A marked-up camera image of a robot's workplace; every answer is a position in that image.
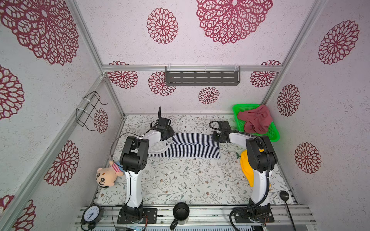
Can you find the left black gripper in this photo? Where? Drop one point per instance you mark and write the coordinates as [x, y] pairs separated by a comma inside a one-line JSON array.
[[171, 132]]

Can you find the black wire wall rack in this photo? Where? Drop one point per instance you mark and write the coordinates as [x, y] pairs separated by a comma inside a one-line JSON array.
[[92, 116]]

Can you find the black thermos mug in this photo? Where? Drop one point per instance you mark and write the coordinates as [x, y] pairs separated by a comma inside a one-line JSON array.
[[181, 214]]

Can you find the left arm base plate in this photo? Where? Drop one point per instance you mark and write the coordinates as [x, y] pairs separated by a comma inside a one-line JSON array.
[[128, 215]]

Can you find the black round puck with cable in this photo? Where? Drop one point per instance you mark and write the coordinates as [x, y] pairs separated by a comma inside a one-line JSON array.
[[284, 196]]

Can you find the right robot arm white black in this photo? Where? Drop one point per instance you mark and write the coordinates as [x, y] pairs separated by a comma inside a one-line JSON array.
[[262, 157]]

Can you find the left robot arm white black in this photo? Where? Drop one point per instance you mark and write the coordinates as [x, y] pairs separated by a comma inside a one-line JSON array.
[[134, 158]]

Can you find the blue white striped tank top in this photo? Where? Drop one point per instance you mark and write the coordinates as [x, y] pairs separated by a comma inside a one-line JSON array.
[[186, 145]]

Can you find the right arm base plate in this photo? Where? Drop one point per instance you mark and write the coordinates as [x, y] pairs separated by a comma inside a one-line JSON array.
[[259, 214]]

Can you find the grey wall shelf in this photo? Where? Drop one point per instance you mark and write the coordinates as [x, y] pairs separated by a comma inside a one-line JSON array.
[[202, 78]]

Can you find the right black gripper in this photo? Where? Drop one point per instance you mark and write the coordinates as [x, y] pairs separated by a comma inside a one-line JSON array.
[[217, 137]]

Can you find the green plastic basket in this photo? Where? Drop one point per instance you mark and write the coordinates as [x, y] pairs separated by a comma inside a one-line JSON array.
[[272, 133]]

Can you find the maroon tank top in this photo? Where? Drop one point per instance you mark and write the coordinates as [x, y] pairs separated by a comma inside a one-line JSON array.
[[256, 121]]

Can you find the cartoon plush doll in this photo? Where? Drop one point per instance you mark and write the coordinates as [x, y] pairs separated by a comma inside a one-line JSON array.
[[106, 177]]

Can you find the round analog clock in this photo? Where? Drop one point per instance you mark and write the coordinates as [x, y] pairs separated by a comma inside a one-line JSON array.
[[91, 216]]

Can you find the yellow cloth bag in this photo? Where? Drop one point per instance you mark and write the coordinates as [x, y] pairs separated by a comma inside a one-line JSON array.
[[247, 170]]

